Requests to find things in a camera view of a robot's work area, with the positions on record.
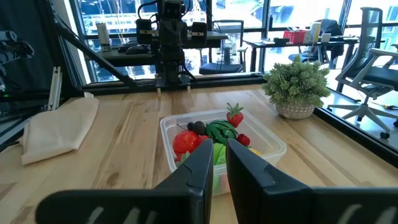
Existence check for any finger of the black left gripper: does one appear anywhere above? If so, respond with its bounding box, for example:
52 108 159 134
186 21 208 46
136 18 160 45

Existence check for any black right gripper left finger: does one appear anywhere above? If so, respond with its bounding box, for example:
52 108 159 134
35 138 215 224

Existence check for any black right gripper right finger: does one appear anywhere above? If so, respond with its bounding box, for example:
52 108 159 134
226 138 398 224

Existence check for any light green round toy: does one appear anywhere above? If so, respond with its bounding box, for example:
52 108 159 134
213 142 227 166

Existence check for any clear plastic tupperware container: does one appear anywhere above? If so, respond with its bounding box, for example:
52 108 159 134
159 108 287 197

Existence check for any small red strawberry toy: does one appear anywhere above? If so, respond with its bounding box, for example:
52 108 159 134
236 133 251 147

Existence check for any blackberry toy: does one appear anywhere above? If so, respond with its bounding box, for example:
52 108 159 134
192 120 207 136

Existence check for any striped watermelon toy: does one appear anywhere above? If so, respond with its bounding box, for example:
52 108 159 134
204 119 239 146

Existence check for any strawberry toy with pale leaves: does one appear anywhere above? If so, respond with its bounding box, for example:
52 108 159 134
226 102 245 129

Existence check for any black computer mouse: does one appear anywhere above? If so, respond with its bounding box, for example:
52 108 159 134
125 44 150 55

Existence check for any black mesh office chair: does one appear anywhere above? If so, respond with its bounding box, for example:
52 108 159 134
198 19 248 75

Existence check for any white insulated tumbler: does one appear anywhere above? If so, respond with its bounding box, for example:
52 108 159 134
95 22 112 53

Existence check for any red storage box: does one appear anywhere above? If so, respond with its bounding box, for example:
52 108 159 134
282 29 308 44

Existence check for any large window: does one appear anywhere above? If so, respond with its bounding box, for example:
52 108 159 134
70 0 398 83

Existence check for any dark long office table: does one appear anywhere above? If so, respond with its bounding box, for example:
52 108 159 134
244 35 386 73

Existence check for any potted green artificial plant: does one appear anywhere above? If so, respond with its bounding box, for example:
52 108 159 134
261 54 332 121

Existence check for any white carton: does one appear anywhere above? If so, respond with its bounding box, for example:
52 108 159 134
307 21 322 44

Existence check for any office chair with dark jacket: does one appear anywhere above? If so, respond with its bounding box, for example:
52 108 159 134
287 18 345 68

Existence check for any beige folded cloth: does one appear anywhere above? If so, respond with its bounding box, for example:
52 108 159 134
19 92 100 166

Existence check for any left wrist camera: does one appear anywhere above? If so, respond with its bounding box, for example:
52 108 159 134
161 0 184 20

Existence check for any black equipment with cables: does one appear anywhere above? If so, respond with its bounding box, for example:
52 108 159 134
0 30 35 94

